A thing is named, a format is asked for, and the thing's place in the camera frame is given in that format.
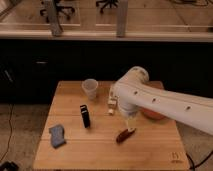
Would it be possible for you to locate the left grey metal post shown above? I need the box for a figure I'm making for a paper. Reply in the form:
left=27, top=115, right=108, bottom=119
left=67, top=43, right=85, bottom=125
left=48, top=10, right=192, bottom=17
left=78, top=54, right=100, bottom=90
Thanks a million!
left=44, top=0, right=63, bottom=36

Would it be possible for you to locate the black cable left floor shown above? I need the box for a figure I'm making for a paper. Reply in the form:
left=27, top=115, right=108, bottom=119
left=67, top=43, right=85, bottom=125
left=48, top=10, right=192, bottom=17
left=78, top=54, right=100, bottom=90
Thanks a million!
left=0, top=102, right=15, bottom=163

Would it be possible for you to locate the grey metal post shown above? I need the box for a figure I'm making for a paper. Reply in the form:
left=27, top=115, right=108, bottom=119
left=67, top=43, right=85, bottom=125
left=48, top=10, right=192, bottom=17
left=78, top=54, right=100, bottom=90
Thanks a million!
left=44, top=0, right=63, bottom=36
left=116, top=0, right=128, bottom=37

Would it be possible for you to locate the black cable floor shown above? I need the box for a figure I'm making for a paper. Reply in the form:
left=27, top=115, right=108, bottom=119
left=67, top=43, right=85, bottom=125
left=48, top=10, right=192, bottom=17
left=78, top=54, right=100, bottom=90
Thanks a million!
left=0, top=102, right=15, bottom=163
left=185, top=148, right=213, bottom=171

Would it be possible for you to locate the right grey metal post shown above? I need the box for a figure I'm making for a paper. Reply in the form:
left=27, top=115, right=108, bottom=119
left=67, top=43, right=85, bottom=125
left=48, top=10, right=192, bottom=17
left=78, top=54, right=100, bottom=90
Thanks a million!
left=116, top=0, right=128, bottom=37

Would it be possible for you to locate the clear plastic cup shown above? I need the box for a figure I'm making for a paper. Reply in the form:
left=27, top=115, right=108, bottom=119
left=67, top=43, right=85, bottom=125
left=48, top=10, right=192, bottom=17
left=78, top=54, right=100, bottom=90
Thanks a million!
left=82, top=79, right=98, bottom=100

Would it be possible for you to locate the black eraser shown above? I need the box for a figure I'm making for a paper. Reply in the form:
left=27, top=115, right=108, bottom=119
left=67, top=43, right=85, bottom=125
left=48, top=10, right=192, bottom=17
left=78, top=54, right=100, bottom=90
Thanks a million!
left=80, top=105, right=90, bottom=128

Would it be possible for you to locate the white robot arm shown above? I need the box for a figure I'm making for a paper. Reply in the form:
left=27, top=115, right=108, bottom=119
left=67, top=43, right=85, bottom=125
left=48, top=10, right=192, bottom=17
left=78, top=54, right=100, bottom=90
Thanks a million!
left=114, top=66, right=213, bottom=135

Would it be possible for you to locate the orange bowl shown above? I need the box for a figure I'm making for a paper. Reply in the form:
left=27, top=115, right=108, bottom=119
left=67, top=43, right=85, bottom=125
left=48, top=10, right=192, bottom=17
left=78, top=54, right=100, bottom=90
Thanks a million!
left=141, top=108, right=165, bottom=120

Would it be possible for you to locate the brown chocolate bar wrapper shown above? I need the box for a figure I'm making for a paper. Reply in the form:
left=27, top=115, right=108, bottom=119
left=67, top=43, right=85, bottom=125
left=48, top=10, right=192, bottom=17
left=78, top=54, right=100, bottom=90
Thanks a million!
left=116, top=129, right=135, bottom=144

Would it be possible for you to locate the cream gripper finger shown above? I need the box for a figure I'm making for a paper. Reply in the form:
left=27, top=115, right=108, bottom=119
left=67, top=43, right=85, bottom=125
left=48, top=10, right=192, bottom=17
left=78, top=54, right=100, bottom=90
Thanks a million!
left=126, top=117, right=136, bottom=132

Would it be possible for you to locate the black object floor corner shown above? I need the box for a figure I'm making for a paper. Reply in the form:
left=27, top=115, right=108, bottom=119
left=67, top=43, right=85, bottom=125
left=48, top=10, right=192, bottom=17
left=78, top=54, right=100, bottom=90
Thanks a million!
left=0, top=162, right=19, bottom=171

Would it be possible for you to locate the left black office chair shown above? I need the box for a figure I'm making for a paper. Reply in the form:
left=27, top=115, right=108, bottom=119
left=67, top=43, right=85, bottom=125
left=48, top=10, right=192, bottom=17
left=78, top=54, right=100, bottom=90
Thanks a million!
left=39, top=0, right=75, bottom=20

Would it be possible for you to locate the black cable right floor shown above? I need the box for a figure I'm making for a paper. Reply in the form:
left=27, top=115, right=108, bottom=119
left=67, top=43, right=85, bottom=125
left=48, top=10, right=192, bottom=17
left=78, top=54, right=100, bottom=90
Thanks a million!
left=185, top=148, right=213, bottom=171

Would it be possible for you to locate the black office chair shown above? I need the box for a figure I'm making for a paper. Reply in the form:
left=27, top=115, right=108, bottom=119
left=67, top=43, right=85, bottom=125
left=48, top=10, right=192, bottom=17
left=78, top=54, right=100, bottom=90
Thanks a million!
left=96, top=0, right=118, bottom=14
left=39, top=0, right=75, bottom=20

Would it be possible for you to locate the right black office chair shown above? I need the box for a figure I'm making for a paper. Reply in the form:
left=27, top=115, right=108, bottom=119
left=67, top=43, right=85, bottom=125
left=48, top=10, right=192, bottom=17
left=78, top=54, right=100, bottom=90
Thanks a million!
left=96, top=0, right=118, bottom=14

